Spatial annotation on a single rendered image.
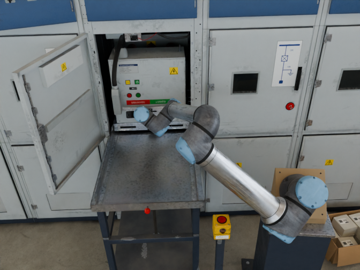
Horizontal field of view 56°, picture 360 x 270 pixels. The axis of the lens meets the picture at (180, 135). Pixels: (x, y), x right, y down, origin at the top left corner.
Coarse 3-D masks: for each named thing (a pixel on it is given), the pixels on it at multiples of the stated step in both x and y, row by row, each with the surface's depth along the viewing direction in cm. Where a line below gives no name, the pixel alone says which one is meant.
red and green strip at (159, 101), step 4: (128, 100) 230; (132, 100) 230; (136, 100) 230; (140, 100) 230; (144, 100) 230; (148, 100) 230; (152, 100) 230; (156, 100) 230; (160, 100) 230; (164, 100) 231; (168, 100) 231; (128, 104) 232; (132, 104) 232
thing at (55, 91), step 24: (72, 48) 189; (24, 72) 155; (48, 72) 171; (72, 72) 195; (24, 96) 157; (48, 96) 178; (72, 96) 199; (48, 120) 181; (72, 120) 202; (96, 120) 230; (48, 144) 184; (72, 144) 206; (96, 144) 229; (48, 168) 182; (72, 168) 210
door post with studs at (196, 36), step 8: (200, 0) 191; (200, 8) 194; (200, 16) 196; (200, 24) 199; (192, 32) 202; (200, 32) 201; (192, 40) 204; (200, 40) 204; (192, 48) 207; (200, 48) 207; (192, 56) 210; (200, 56) 210; (192, 64) 213; (200, 64) 213; (192, 72) 215; (200, 72) 216; (192, 80) 219; (200, 80) 219; (192, 88) 222; (200, 88) 222; (192, 96) 225; (200, 96) 225; (192, 104) 229; (200, 104) 228
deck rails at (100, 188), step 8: (112, 136) 237; (112, 144) 230; (112, 152) 223; (104, 160) 208; (104, 168) 207; (192, 168) 207; (104, 176) 202; (192, 176) 201; (104, 184) 196; (192, 184) 195; (96, 192) 184; (104, 192) 191; (192, 192) 189; (96, 200) 184; (192, 200) 184
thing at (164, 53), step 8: (128, 48) 232; (136, 48) 232; (144, 48) 231; (152, 48) 231; (160, 48) 231; (168, 48) 230; (176, 48) 230; (112, 56) 220; (128, 56) 219; (136, 56) 219; (144, 56) 218; (152, 56) 218; (160, 56) 218; (168, 56) 217; (176, 56) 217; (184, 56) 217
